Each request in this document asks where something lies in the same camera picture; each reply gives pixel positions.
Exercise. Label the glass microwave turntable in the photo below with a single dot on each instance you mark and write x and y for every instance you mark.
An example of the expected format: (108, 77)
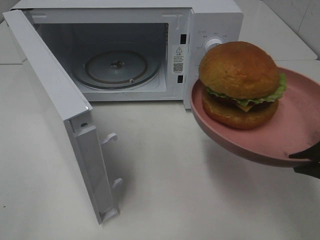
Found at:
(117, 69)

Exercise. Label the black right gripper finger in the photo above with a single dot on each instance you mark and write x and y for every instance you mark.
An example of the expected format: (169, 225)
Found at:
(312, 153)
(312, 170)

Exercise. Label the upper white power knob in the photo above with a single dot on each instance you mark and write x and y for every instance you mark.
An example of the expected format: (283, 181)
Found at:
(212, 42)

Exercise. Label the burger with lettuce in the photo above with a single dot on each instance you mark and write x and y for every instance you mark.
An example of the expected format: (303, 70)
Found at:
(242, 85)

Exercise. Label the white microwave oven body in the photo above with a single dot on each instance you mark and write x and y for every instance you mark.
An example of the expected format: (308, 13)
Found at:
(73, 29)

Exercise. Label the white warning label sticker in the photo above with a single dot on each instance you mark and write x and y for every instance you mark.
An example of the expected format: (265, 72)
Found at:
(178, 53)

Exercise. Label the pink round plate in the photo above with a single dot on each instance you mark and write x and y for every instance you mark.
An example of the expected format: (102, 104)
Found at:
(294, 127)

